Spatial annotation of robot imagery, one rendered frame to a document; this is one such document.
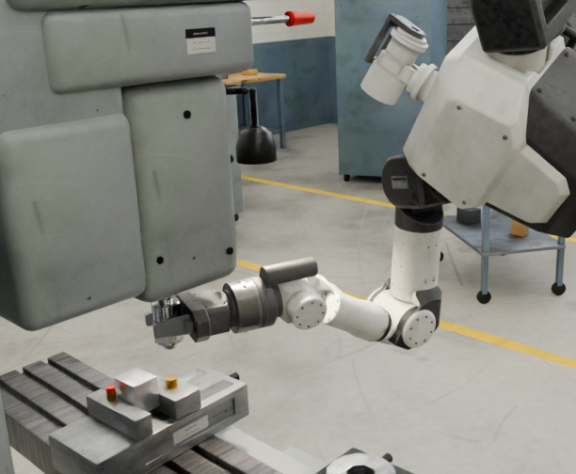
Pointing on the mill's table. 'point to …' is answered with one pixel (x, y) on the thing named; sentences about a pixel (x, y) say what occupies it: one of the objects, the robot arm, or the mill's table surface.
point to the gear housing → (145, 44)
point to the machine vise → (146, 428)
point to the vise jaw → (183, 394)
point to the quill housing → (182, 182)
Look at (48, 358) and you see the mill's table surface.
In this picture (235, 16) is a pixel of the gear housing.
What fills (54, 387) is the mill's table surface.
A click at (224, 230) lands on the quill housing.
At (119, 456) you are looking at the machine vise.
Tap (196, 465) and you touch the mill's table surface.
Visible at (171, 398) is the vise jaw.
